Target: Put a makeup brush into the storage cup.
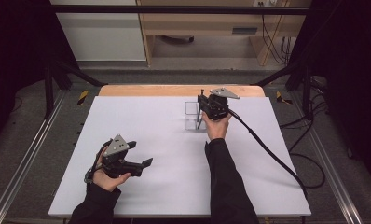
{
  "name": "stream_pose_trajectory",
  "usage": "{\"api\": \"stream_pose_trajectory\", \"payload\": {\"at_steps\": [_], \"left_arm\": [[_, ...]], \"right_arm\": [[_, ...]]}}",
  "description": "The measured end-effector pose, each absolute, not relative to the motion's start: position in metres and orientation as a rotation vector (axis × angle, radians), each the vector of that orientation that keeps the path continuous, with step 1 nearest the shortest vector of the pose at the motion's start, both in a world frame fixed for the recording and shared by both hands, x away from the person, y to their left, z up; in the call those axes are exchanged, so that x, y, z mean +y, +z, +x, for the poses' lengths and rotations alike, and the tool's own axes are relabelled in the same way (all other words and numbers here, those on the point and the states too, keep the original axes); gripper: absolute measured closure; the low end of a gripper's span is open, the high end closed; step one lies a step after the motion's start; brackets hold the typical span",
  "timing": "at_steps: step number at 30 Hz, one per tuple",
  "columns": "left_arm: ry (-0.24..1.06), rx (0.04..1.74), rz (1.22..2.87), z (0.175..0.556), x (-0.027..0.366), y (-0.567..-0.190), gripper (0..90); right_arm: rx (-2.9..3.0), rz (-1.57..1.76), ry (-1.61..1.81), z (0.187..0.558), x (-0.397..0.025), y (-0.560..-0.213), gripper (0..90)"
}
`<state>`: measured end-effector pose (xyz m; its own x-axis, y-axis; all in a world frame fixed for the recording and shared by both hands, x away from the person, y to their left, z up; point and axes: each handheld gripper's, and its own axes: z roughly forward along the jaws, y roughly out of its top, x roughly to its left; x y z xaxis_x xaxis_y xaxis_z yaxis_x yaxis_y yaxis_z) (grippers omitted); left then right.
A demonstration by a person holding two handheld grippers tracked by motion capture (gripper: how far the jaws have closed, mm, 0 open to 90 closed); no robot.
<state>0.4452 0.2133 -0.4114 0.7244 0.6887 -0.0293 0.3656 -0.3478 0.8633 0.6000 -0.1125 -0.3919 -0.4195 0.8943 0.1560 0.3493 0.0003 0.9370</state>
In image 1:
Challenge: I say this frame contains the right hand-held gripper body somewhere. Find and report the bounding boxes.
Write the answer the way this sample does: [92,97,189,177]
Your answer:
[204,87,240,121]

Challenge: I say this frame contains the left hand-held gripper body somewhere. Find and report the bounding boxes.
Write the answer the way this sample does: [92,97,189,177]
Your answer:
[101,133,144,179]

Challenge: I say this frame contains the all black pen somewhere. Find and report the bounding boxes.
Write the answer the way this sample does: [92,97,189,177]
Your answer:
[196,89,205,124]

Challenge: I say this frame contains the clear plastic pen holder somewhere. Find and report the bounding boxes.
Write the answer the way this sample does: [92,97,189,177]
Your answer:
[184,101,208,132]

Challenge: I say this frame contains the person's right hand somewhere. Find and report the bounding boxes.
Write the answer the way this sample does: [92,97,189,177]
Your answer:
[201,112,233,141]

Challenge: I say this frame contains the person's left hand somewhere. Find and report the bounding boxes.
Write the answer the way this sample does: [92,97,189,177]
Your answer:
[92,147,132,192]

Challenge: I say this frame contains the white board sheet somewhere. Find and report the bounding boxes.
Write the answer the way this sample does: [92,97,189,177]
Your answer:
[48,95,312,218]

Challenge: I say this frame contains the left yellow clamp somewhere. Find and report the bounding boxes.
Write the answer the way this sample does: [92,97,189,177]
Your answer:
[76,90,89,106]

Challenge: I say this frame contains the yellow clamp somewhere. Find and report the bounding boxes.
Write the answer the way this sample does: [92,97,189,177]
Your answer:
[275,91,294,105]
[76,90,89,106]

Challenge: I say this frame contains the right yellow clamp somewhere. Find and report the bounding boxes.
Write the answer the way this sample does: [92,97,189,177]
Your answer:
[275,91,294,105]

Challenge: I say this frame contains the wooden desk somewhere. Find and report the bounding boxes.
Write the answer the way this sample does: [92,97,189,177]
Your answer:
[136,0,312,67]

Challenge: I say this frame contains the black metal stand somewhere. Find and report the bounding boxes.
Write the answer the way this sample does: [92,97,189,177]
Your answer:
[254,59,314,119]
[43,59,108,119]

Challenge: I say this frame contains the white cabinet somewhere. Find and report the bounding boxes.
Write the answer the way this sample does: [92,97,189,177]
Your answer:
[49,0,147,62]

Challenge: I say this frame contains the white power strip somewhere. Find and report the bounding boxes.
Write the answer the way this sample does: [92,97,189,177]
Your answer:
[253,0,280,7]

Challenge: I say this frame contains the black curtain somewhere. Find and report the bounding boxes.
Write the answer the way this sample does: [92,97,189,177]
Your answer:
[0,0,79,153]
[287,0,371,190]

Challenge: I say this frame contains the left hand-held gripper cable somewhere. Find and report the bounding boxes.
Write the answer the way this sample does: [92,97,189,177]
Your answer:
[84,139,112,185]

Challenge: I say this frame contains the hand-held gripper cable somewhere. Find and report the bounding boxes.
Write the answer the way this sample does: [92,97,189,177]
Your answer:
[228,109,326,195]
[84,139,112,185]

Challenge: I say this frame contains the right hand-held gripper cable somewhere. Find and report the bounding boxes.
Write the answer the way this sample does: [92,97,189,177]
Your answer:
[228,109,326,195]

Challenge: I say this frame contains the grey drawer handle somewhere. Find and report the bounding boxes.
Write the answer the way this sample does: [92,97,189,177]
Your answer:
[232,27,258,35]

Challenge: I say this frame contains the hanging black cables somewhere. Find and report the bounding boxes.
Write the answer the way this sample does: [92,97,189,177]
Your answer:
[257,1,295,65]

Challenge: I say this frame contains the black floor cables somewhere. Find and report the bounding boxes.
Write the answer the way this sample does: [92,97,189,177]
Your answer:
[280,76,329,153]

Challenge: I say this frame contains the black horizontal frame bar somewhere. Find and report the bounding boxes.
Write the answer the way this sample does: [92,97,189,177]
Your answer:
[49,4,310,16]

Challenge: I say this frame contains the aluminium floor rail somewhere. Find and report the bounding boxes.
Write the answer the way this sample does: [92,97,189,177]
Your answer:
[0,90,66,224]
[290,92,364,224]

